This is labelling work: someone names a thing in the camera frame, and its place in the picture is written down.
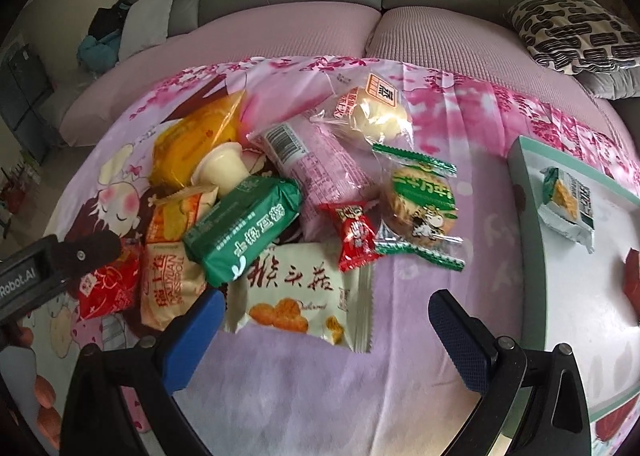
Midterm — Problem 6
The person's left hand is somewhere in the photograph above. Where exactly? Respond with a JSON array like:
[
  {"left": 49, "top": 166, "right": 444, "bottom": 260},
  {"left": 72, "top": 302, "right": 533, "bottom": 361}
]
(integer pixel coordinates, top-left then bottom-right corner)
[{"left": 4, "top": 323, "right": 60, "bottom": 443}]

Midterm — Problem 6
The storage cabinet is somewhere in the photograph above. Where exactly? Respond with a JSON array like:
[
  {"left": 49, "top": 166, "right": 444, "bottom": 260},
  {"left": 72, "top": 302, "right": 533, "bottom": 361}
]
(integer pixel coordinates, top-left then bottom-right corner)
[{"left": 0, "top": 33, "right": 56, "bottom": 167}]

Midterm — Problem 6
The dark red snack packet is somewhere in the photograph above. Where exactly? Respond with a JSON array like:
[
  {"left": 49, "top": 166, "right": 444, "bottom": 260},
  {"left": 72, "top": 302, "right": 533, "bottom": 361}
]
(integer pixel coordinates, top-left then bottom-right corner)
[{"left": 622, "top": 248, "right": 640, "bottom": 327}]

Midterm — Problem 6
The white box with teal rim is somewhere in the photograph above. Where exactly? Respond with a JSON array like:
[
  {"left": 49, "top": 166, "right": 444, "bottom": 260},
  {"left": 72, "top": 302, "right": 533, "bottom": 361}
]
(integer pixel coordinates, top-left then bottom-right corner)
[{"left": 507, "top": 136, "right": 640, "bottom": 424}]

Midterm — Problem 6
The orange chip packet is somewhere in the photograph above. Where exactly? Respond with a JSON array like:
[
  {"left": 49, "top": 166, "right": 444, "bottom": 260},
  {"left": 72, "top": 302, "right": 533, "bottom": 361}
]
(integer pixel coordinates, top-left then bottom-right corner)
[{"left": 145, "top": 186, "right": 221, "bottom": 247}]

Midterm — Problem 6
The orange snack packet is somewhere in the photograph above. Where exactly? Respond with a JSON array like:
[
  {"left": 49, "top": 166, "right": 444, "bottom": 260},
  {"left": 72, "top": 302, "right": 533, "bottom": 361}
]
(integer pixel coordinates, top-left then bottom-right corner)
[{"left": 150, "top": 90, "right": 248, "bottom": 189}]

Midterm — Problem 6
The cream cookie packet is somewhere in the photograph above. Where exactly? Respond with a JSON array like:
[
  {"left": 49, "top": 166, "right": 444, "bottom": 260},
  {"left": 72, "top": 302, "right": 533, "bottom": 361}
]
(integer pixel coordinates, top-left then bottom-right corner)
[{"left": 224, "top": 241, "right": 375, "bottom": 354}]

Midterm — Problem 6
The black bag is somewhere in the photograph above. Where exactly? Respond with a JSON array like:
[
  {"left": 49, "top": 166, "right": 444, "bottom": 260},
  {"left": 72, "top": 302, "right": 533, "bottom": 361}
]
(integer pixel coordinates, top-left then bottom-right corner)
[{"left": 89, "top": 0, "right": 132, "bottom": 44}]

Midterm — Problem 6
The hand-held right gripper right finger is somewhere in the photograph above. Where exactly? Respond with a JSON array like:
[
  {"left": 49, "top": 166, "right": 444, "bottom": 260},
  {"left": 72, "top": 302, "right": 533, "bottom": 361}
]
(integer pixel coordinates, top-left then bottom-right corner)
[{"left": 428, "top": 289, "right": 598, "bottom": 456}]

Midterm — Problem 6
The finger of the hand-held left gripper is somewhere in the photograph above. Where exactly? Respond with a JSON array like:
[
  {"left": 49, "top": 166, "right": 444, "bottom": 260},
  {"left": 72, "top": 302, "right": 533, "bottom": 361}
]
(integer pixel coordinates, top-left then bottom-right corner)
[{"left": 47, "top": 231, "right": 123, "bottom": 283}]

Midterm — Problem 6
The clear bun packet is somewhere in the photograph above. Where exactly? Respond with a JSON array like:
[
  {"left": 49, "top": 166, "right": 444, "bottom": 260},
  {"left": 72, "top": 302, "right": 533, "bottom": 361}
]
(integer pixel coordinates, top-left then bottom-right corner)
[{"left": 310, "top": 72, "right": 416, "bottom": 149}]

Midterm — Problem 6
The grey pillow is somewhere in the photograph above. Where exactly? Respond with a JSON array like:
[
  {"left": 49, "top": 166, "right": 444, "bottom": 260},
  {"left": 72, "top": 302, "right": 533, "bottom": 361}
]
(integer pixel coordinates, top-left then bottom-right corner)
[{"left": 575, "top": 68, "right": 640, "bottom": 100}]

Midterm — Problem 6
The pink snack packet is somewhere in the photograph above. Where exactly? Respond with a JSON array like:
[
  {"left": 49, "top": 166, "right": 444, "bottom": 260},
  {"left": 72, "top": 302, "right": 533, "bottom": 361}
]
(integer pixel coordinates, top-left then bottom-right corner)
[{"left": 248, "top": 117, "right": 386, "bottom": 241}]

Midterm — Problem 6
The yellow and white snack packet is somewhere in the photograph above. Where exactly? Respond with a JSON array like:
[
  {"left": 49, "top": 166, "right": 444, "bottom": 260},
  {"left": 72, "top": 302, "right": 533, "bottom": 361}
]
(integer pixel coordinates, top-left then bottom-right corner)
[{"left": 537, "top": 167, "right": 597, "bottom": 254}]

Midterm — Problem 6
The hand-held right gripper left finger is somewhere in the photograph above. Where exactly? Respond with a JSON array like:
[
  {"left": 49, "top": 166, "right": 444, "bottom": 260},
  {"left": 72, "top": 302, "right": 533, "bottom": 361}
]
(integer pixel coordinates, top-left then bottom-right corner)
[{"left": 59, "top": 290, "right": 226, "bottom": 456}]

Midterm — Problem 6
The small red candy packet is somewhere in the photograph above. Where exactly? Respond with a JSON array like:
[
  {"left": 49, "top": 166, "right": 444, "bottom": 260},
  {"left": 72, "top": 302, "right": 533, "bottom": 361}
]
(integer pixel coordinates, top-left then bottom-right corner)
[{"left": 319, "top": 200, "right": 378, "bottom": 273}]

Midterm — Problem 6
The green-edged round cracker packet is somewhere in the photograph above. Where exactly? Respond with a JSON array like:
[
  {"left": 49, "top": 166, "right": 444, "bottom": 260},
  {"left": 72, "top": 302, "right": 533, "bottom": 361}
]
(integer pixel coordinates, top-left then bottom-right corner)
[{"left": 371, "top": 142, "right": 466, "bottom": 273}]

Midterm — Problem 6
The tan packet with red lettering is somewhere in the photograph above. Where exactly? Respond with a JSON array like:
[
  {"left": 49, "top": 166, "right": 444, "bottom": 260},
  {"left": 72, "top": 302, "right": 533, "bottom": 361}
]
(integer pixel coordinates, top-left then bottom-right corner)
[{"left": 139, "top": 241, "right": 211, "bottom": 329}]

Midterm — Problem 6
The black white patterned pillow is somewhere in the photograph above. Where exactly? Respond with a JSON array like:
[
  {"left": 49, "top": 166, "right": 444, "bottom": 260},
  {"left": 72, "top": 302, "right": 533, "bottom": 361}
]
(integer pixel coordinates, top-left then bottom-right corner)
[{"left": 502, "top": 0, "right": 640, "bottom": 75}]

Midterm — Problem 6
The teal cloth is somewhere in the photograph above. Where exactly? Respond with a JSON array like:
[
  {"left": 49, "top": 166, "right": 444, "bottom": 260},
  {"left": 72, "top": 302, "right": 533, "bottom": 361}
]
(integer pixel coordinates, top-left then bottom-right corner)
[{"left": 76, "top": 34, "right": 121, "bottom": 76}]

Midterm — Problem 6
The printed pink blanket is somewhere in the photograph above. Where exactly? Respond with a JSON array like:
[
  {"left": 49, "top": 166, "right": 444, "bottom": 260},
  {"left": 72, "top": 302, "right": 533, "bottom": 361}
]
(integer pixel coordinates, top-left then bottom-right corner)
[{"left": 0, "top": 54, "right": 640, "bottom": 456}]

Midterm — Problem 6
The light grey cushion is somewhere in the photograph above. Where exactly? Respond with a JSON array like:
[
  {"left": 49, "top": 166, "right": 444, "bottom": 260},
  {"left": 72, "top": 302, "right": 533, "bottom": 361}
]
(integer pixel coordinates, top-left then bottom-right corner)
[{"left": 117, "top": 0, "right": 180, "bottom": 61}]

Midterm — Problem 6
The pudding cup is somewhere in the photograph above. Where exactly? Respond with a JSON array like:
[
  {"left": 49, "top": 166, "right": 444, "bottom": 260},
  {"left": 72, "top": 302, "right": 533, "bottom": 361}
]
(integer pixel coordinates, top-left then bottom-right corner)
[{"left": 191, "top": 143, "right": 249, "bottom": 199}]

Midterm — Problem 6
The pink sofa cover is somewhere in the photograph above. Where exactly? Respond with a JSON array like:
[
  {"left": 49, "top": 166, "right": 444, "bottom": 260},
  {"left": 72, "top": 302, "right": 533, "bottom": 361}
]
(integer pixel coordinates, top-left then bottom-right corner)
[{"left": 59, "top": 3, "right": 640, "bottom": 147}]

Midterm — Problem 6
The green biscuit packet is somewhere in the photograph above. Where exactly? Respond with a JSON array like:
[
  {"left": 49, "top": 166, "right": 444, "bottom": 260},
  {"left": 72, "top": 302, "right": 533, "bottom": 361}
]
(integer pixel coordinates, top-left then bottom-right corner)
[{"left": 182, "top": 175, "right": 305, "bottom": 288}]

